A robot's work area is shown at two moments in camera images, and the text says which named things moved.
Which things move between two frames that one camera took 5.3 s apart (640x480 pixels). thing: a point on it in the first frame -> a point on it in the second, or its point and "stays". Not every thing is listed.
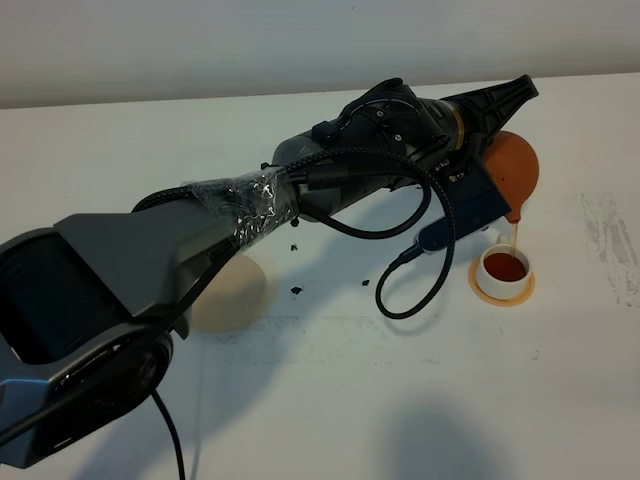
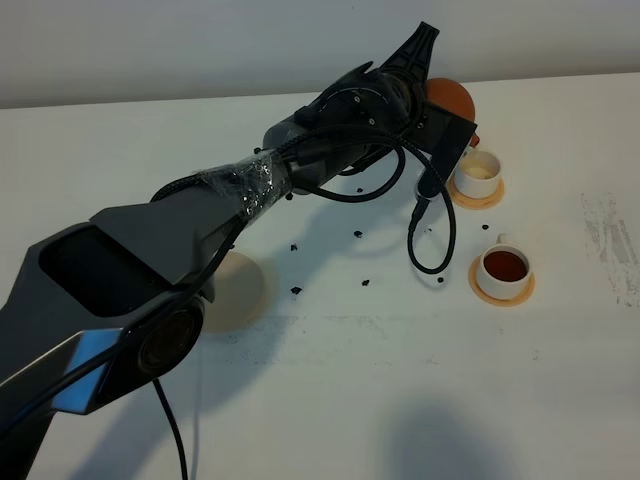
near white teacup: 504,269 stays
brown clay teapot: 513,164 -> 448,95
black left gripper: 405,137 -> 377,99
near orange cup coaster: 473,278 stays
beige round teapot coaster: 232,299 stays
